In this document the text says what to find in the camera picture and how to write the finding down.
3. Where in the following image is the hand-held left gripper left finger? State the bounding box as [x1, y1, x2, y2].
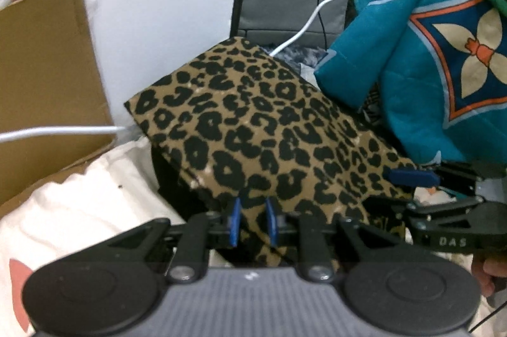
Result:
[107, 198, 243, 282]

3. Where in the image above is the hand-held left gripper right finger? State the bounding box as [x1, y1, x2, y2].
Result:
[265, 198, 401, 281]

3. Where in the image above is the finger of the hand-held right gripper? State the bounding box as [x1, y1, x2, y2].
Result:
[368, 196, 484, 231]
[384, 163, 488, 189]

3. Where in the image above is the leopard print garment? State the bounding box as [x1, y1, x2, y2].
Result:
[124, 37, 416, 268]

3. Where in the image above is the person's right hand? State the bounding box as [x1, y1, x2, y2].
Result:
[471, 251, 507, 298]

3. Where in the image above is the teal printed blanket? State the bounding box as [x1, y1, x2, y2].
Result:
[315, 0, 507, 199]

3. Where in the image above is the white printed bed sheet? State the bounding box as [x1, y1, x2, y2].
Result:
[0, 137, 238, 337]

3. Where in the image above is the cardboard box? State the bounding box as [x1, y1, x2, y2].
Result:
[0, 0, 119, 209]

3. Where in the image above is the white cable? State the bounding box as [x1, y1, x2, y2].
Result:
[0, 0, 383, 143]

